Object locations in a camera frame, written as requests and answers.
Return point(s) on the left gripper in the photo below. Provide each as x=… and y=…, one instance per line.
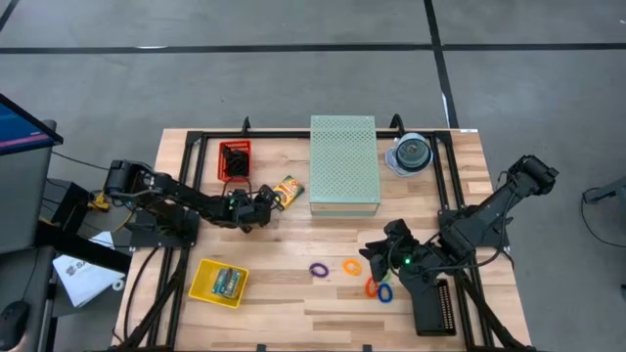
x=242, y=210

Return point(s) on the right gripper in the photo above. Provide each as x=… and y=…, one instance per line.
x=411, y=266

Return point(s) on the yellow green crayon box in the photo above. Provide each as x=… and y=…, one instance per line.
x=291, y=190

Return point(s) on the red plastic basket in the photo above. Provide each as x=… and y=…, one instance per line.
x=235, y=143

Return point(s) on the black plastic tray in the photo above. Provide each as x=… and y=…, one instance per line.
x=433, y=318

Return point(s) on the green card box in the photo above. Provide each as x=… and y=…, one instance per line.
x=226, y=282

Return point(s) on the yellow plastic basket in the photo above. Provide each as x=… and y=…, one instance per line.
x=200, y=288

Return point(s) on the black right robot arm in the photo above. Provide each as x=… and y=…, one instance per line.
x=489, y=215

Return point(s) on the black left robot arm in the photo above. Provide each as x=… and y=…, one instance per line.
x=166, y=188

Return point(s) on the black desk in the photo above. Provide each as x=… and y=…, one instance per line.
x=73, y=247

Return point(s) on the green perforated metal shelf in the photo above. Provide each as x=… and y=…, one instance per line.
x=344, y=161

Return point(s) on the white cylindrical cup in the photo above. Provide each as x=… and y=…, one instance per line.
x=413, y=151

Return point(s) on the yellow clamp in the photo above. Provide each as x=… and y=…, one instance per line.
x=99, y=203

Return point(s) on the white tape roll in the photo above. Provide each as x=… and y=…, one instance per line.
x=114, y=285

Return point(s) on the white paper sheets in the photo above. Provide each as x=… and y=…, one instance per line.
x=83, y=281

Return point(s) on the grey floor stand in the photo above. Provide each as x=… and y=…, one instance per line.
x=606, y=190

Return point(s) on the monitor with blue screen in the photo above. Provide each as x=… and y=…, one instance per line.
x=19, y=132

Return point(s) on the black computer mouse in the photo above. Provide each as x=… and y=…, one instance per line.
x=13, y=322

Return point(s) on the black frame bracket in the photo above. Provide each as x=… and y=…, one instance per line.
x=246, y=124
x=395, y=119

